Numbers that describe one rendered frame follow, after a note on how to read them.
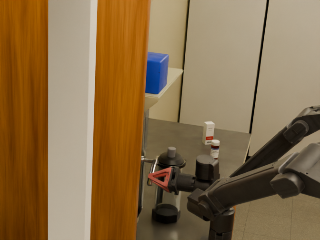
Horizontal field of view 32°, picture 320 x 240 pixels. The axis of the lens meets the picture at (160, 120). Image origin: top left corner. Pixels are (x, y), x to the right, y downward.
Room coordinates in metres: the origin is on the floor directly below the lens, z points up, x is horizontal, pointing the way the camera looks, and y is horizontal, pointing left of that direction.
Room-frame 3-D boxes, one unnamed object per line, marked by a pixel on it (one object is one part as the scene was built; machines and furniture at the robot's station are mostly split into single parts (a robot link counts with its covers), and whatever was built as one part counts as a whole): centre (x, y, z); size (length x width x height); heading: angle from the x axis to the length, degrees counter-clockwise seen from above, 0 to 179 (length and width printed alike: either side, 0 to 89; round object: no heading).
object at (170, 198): (1.79, -0.05, 1.06); 0.11 x 0.11 x 0.21
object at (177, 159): (1.79, -0.05, 1.18); 0.09 x 0.09 x 0.07
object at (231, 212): (1.24, -0.17, 1.27); 0.07 x 0.06 x 0.07; 43
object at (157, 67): (1.50, 0.05, 1.55); 0.10 x 0.10 x 0.09; 77
